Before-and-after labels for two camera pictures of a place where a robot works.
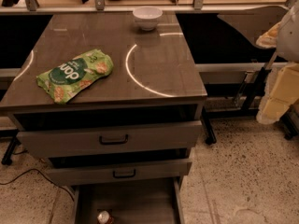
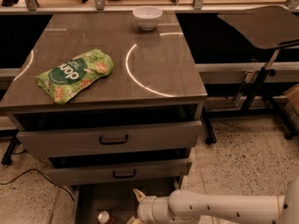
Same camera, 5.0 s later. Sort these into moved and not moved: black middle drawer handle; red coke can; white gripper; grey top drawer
Moved: white gripper
Not moved: grey top drawer; red coke can; black middle drawer handle
